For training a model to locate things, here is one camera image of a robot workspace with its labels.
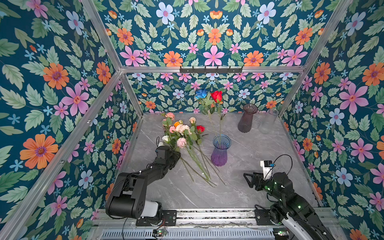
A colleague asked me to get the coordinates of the blue artificial rose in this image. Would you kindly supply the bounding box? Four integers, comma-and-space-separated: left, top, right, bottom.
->
196, 89, 218, 136

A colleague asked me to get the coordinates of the red artificial rose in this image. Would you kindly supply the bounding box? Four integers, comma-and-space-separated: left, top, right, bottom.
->
209, 91, 226, 138

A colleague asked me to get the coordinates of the purple blue glass vase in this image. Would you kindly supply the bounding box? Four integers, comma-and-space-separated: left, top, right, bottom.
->
211, 135, 232, 167

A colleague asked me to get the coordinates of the aluminium front rail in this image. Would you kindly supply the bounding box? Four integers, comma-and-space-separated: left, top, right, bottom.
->
92, 208, 341, 228

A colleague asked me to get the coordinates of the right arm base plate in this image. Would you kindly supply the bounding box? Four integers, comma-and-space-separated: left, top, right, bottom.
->
254, 205, 286, 226

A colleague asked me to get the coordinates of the dark smoky glass vase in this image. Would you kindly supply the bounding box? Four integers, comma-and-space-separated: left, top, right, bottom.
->
238, 104, 259, 133

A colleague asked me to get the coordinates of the clear glass vase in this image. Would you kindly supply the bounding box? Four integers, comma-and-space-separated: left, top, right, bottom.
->
259, 109, 279, 134

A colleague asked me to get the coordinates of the cream peach rose bud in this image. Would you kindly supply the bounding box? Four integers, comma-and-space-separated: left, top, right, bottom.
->
189, 117, 196, 125

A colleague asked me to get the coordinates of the light pink peony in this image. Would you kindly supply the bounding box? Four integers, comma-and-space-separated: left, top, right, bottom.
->
177, 138, 188, 149

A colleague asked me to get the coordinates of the black wall hook rack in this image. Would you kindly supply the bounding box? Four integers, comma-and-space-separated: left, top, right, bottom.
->
179, 66, 243, 74

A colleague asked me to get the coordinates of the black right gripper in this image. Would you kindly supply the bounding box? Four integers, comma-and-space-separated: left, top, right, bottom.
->
242, 171, 284, 204

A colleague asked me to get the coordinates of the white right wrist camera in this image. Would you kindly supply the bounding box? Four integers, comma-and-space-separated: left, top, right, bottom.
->
260, 161, 275, 181

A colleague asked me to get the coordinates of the red rose at pile edge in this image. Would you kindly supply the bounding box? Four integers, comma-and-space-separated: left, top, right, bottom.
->
196, 126, 205, 134

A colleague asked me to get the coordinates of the pink carnation top flower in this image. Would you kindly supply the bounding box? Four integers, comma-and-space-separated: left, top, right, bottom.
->
165, 113, 175, 121

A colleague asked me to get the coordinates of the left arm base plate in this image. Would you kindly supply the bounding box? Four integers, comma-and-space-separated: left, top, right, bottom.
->
136, 210, 178, 227

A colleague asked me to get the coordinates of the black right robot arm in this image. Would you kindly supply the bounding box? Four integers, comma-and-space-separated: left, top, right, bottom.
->
244, 172, 334, 240

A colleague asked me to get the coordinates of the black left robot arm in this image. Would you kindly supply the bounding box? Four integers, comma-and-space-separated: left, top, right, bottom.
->
105, 146, 181, 220

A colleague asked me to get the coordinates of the cream pink peony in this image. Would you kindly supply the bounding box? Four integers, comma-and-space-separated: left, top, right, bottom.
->
176, 125, 191, 135

